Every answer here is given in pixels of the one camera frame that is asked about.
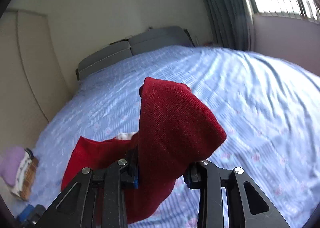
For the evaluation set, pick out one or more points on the cream wardrobe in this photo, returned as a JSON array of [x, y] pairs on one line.
[[22, 73]]

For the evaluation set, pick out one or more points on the blue striped bedsheet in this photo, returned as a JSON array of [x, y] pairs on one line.
[[250, 93]]

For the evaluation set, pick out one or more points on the grey headboard cushion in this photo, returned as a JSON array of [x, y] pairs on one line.
[[105, 59], [157, 39]]

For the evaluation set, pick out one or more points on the dark blue folded garment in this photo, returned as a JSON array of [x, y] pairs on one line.
[[29, 153]]

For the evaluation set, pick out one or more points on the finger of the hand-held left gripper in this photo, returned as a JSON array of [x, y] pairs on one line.
[[38, 214], [25, 212]]

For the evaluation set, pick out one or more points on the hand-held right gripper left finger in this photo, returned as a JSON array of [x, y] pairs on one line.
[[132, 178]]

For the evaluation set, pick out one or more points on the purple folded garment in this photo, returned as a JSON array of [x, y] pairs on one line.
[[11, 163]]

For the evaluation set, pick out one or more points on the red cartoon mouse sweater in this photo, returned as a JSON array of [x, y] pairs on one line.
[[170, 123]]

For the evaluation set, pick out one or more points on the grey-green curtain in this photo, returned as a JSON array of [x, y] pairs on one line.
[[225, 8]]

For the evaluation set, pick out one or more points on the white folded garment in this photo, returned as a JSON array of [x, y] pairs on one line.
[[22, 175]]

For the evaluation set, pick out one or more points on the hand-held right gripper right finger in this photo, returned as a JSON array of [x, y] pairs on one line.
[[191, 178]]

